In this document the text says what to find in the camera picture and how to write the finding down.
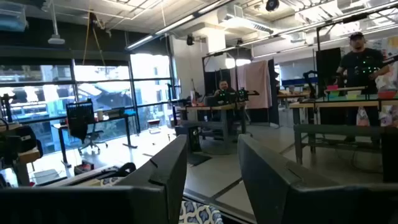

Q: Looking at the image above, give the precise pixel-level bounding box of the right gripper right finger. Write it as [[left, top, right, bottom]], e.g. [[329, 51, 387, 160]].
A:
[[237, 133, 398, 224]]

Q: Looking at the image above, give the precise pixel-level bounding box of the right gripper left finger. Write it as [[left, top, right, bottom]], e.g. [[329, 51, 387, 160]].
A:
[[0, 133, 188, 224]]

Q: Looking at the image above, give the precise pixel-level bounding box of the black desk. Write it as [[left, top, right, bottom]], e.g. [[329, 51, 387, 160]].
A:
[[51, 113, 138, 169]]

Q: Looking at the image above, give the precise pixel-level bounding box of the black office chair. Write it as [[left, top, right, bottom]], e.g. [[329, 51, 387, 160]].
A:
[[65, 98, 109, 156]]

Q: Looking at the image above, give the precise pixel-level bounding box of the pink curtain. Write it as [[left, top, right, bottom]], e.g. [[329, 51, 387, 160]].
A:
[[229, 60, 272, 110]]

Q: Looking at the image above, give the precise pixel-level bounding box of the long wooden table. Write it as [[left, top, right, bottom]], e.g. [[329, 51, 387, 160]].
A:
[[289, 99, 398, 125]]

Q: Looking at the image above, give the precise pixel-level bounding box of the person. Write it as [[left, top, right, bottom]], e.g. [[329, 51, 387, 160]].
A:
[[213, 80, 239, 105], [335, 30, 392, 144]]

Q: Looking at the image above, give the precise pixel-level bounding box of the black hanging panel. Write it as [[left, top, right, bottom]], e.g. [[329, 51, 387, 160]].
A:
[[316, 47, 342, 97]]

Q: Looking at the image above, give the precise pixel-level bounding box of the black equipment on stand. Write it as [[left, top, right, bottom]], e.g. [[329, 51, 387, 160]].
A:
[[0, 93, 44, 170]]

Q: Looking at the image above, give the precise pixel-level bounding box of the red plastic bin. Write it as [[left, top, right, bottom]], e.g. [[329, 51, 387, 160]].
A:
[[377, 90, 397, 100]]

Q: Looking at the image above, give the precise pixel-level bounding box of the long ceiling light strip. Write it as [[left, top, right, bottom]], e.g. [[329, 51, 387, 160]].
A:
[[125, 14, 200, 51]]

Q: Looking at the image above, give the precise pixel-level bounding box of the white pendant lamp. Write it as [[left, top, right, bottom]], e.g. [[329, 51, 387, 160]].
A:
[[47, 0, 66, 45]]

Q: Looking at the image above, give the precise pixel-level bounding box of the clear storage box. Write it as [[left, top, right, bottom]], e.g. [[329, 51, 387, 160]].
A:
[[0, 1, 28, 32]]

